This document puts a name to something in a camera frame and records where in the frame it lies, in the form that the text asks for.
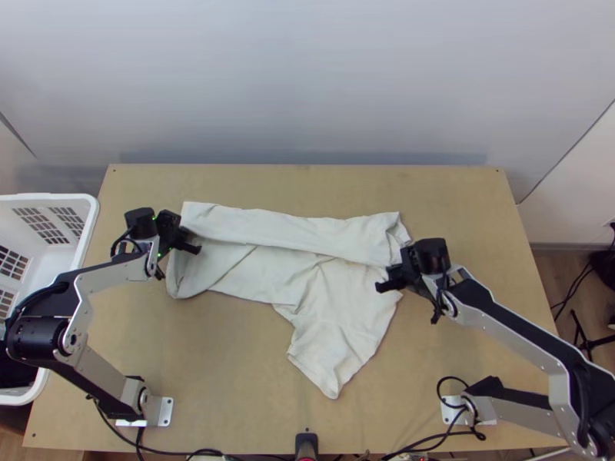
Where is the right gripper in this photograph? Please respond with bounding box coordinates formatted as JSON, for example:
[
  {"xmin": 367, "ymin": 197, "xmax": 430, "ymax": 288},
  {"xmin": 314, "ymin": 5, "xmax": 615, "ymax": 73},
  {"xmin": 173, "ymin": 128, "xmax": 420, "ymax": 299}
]
[{"xmin": 374, "ymin": 244, "xmax": 425, "ymax": 295}]

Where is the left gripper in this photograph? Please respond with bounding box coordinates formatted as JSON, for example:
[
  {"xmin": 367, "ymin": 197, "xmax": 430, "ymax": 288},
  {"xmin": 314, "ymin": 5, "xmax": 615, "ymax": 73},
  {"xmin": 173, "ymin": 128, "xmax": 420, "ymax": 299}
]
[{"xmin": 157, "ymin": 209, "xmax": 204, "ymax": 256}]

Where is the white t-shirt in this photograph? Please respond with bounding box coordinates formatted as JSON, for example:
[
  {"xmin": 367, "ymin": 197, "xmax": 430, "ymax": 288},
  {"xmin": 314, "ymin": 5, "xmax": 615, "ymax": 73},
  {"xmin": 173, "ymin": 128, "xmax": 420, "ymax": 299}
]
[{"xmin": 165, "ymin": 201, "xmax": 414, "ymax": 400}]

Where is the white laundry basket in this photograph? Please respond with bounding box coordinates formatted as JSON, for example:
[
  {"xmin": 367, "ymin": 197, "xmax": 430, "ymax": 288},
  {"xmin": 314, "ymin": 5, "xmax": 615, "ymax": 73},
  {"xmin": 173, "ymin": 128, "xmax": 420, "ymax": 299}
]
[{"xmin": 0, "ymin": 193, "xmax": 101, "ymax": 406}]

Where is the black tripod stand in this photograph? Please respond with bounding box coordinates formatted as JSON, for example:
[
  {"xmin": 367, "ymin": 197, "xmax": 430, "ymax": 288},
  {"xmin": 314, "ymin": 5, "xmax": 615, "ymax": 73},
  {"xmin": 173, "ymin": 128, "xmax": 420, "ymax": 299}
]
[{"xmin": 570, "ymin": 307, "xmax": 615, "ymax": 362}]

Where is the black cable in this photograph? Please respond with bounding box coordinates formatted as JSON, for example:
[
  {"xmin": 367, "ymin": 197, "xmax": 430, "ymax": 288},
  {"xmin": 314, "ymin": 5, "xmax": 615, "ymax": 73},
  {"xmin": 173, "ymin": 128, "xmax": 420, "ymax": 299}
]
[
  {"xmin": 135, "ymin": 426, "xmax": 227, "ymax": 461},
  {"xmin": 550, "ymin": 261, "xmax": 599, "ymax": 323},
  {"xmin": 435, "ymin": 376, "xmax": 487, "ymax": 440}
]

